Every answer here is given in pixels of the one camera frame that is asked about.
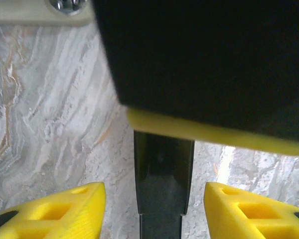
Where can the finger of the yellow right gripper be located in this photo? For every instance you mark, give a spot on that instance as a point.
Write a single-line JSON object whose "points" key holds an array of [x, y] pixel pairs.
{"points": [[201, 62]]}

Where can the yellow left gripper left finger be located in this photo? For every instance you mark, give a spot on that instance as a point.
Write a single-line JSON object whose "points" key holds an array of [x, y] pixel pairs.
{"points": [[52, 216]]}

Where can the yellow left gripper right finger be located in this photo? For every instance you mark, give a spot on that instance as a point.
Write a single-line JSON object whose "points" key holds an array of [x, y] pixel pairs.
{"points": [[251, 219]]}

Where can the black stapler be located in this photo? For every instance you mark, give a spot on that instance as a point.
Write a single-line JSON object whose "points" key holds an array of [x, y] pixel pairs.
{"points": [[162, 199]]}

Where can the cream white stapler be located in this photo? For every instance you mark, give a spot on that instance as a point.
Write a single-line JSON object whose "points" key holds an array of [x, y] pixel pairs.
{"points": [[27, 12]]}

